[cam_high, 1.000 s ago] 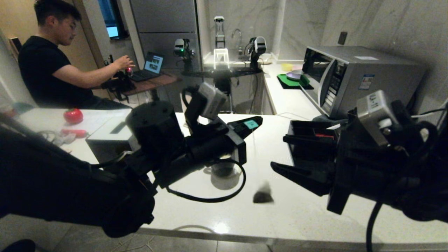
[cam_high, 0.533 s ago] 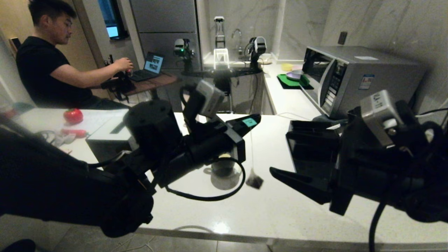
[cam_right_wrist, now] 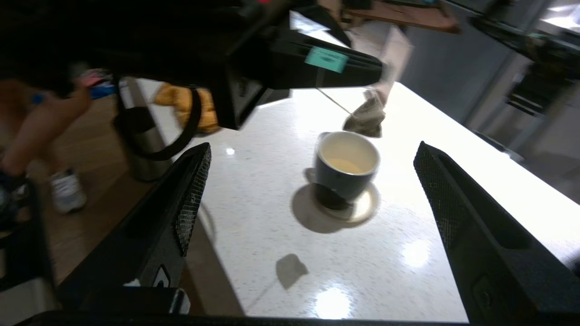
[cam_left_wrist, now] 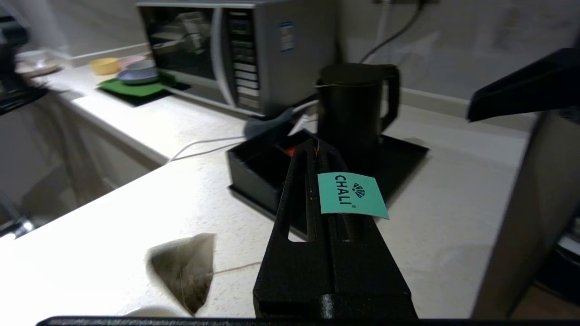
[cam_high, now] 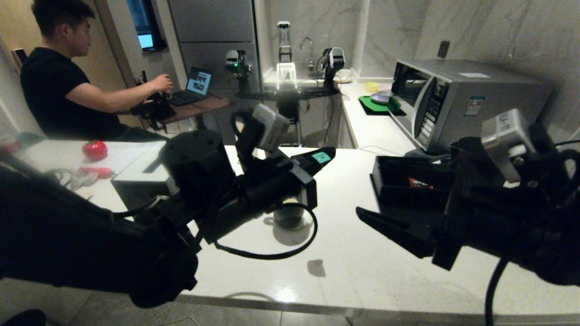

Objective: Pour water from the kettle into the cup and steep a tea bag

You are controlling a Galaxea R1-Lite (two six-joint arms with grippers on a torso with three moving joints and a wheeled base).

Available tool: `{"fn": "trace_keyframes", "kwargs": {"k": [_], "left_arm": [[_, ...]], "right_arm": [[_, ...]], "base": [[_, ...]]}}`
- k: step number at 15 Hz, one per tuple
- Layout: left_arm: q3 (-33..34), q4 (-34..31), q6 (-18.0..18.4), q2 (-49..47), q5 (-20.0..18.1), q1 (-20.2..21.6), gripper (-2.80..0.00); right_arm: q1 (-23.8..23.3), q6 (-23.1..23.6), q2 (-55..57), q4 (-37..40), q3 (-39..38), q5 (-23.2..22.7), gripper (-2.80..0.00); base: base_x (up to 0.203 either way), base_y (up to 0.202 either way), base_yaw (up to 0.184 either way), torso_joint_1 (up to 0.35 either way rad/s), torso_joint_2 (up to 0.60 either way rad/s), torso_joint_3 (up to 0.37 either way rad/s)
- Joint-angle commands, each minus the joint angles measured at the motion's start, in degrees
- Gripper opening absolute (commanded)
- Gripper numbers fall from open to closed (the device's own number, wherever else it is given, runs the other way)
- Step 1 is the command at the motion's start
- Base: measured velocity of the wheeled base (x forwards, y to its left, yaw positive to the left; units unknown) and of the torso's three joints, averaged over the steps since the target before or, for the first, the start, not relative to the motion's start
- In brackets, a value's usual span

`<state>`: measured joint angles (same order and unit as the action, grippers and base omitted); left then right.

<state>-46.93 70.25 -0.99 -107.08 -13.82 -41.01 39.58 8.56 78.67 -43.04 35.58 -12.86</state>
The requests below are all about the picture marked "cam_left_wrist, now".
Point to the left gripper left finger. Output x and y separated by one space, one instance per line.
290 271

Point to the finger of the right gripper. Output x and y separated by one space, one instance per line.
534 86

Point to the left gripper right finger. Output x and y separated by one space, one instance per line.
362 271

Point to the pyramid tea bag teal tag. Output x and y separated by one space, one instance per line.
353 194

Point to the black electric kettle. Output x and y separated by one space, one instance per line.
353 113

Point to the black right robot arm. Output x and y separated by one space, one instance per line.
534 203

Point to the black background robot arm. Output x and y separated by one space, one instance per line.
11 50

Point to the black compartment organizer box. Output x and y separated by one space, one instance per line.
253 176

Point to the red tea packet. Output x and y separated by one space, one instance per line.
291 151

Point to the black serving tray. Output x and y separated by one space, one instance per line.
403 158

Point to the white sachet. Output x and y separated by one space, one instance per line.
299 124

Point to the grey folded cloth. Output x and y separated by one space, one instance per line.
267 124

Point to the silver microwave oven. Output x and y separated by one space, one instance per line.
299 68

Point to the white base cabinet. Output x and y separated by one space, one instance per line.
113 149

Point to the green mat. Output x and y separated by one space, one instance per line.
136 89

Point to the small grey bowl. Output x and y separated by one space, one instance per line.
141 69

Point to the purple plate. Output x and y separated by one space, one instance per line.
124 79

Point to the pink bowl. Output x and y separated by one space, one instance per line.
131 61

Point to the yellow bowl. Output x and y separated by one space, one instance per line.
104 66

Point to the black round tabletop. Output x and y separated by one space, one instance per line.
22 99

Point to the beige round plate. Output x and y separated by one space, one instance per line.
38 70

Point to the small white cup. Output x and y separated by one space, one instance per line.
34 56

